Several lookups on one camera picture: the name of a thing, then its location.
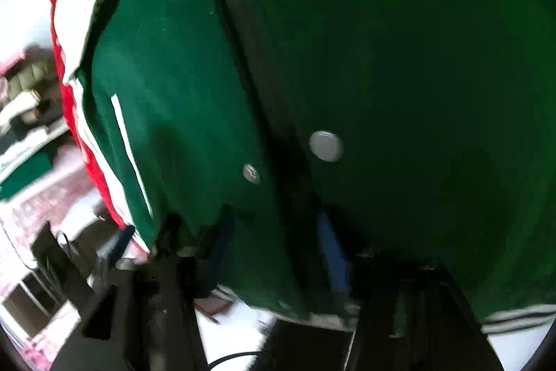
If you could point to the green white varsity jacket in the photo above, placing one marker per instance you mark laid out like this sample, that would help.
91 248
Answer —
420 128

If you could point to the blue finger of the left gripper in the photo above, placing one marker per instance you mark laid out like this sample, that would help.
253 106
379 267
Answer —
119 245

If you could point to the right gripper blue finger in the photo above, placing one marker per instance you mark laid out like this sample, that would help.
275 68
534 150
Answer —
338 267

